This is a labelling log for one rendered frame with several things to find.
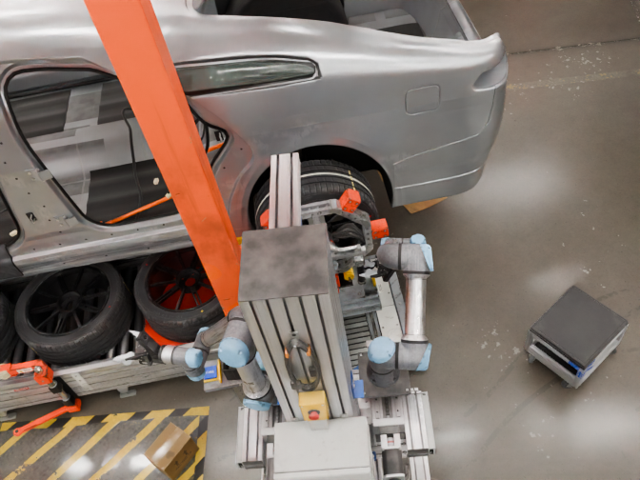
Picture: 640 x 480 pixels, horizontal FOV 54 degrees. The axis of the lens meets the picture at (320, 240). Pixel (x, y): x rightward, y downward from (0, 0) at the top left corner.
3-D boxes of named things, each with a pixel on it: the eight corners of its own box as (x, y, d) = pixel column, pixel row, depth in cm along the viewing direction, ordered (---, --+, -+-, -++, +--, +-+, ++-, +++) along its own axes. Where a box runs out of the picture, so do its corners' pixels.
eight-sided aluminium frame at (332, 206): (372, 257, 354) (366, 191, 312) (375, 267, 349) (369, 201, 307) (278, 276, 354) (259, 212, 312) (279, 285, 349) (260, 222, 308)
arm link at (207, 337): (246, 289, 238) (192, 328, 273) (237, 313, 231) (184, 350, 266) (270, 303, 242) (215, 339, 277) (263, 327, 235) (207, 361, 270)
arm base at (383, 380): (402, 386, 277) (401, 375, 269) (368, 389, 278) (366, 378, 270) (398, 355, 286) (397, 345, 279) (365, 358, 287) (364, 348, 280)
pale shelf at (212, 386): (281, 350, 342) (280, 347, 339) (285, 377, 331) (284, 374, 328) (204, 365, 342) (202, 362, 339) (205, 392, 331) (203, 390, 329)
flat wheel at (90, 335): (47, 388, 362) (27, 369, 344) (20, 310, 401) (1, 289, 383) (150, 330, 379) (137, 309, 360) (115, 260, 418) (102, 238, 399)
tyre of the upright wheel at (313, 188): (238, 230, 358) (341, 248, 384) (241, 263, 343) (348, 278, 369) (278, 146, 314) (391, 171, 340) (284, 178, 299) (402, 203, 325)
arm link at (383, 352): (370, 349, 279) (368, 332, 269) (400, 350, 277) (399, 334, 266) (368, 372, 272) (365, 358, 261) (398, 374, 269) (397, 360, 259)
